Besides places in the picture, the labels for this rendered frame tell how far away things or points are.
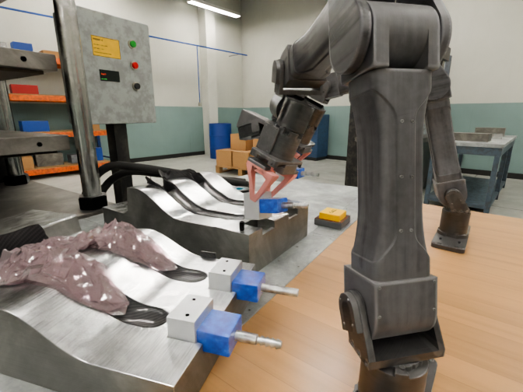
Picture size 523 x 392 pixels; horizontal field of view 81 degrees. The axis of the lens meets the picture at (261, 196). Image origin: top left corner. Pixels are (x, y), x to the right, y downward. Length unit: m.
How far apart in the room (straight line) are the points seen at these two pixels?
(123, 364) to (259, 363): 0.16
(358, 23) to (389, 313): 0.26
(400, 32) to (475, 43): 6.83
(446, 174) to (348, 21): 0.60
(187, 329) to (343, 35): 0.35
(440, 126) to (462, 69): 6.27
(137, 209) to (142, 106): 0.73
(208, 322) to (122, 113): 1.12
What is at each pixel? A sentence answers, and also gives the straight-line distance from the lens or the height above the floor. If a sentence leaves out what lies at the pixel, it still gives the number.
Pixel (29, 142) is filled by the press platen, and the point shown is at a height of 1.02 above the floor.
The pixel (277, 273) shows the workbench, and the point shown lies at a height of 0.80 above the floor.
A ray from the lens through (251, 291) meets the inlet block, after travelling 0.46.
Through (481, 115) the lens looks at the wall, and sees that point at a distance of 7.00.
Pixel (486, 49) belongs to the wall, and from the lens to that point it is 7.10.
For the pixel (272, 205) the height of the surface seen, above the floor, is 0.94.
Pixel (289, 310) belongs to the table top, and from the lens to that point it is 0.53.
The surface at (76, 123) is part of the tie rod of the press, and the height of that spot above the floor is 1.08.
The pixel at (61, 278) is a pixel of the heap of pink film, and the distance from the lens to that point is 0.47.
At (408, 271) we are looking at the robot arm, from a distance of 0.33.
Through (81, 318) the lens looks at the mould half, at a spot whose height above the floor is 0.87.
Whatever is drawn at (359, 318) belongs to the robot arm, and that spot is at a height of 0.92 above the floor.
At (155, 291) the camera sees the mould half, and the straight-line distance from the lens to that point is 0.49.
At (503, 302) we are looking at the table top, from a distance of 0.69.
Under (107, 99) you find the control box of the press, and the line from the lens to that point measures 1.37.
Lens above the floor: 1.11
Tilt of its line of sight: 15 degrees down
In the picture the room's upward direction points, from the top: straight up
